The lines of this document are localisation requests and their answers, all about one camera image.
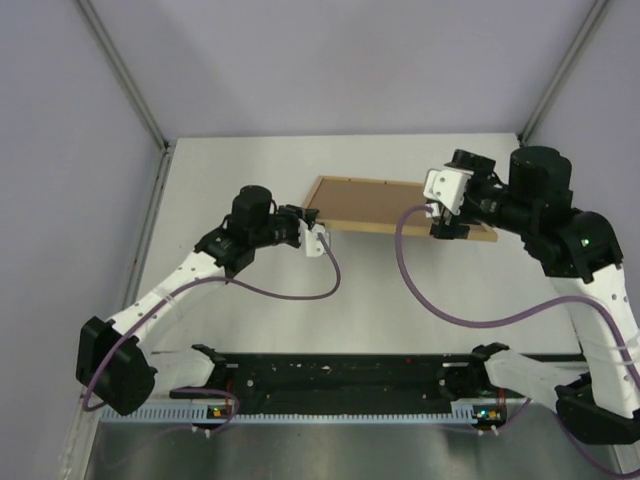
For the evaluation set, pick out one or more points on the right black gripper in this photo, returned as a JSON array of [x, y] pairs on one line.
[[481, 168]]

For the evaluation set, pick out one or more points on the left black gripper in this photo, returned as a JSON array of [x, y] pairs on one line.
[[295, 214]]

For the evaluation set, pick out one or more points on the wooden photo frame brown back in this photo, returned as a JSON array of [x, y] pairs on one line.
[[362, 205]]

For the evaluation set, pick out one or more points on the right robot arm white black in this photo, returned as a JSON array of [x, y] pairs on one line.
[[580, 254]]

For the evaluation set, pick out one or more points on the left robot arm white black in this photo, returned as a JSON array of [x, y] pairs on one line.
[[117, 360]]

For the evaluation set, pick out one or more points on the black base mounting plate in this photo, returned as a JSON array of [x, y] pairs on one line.
[[345, 383]]

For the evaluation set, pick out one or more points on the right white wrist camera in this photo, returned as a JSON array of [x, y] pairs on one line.
[[447, 187]]

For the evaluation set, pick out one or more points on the right aluminium corner post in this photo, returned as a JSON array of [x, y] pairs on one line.
[[595, 16]]

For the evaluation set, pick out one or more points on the aluminium corner post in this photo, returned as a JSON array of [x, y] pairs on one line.
[[595, 16], [120, 71]]

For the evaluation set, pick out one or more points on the grey slotted cable duct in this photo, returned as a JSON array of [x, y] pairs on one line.
[[210, 413]]

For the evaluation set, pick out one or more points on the left aluminium corner post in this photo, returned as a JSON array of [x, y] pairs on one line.
[[120, 71]]

